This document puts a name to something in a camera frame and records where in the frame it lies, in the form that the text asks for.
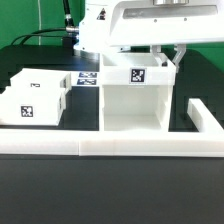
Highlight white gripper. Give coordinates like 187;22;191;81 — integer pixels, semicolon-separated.
107;0;224;71

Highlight white drawer cabinet box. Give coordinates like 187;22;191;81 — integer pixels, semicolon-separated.
99;52;176;132

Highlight white front drawer tray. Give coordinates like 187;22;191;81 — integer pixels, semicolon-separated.
0;87;66;126

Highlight white drawer tray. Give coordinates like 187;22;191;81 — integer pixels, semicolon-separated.
10;68;72;92
0;87;66;126

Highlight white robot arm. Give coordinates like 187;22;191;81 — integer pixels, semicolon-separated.
106;0;224;67

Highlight white rear drawer tray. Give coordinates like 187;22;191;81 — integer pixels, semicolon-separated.
10;68;72;92

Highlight white marker tag sheet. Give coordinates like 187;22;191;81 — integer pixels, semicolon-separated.
71;71;99;86

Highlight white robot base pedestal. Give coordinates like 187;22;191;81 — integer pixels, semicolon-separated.
74;0;114;60

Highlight white foam border frame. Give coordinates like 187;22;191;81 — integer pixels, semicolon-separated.
0;98;224;158

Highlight black cable with connector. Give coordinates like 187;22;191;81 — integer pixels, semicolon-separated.
10;0;80;46

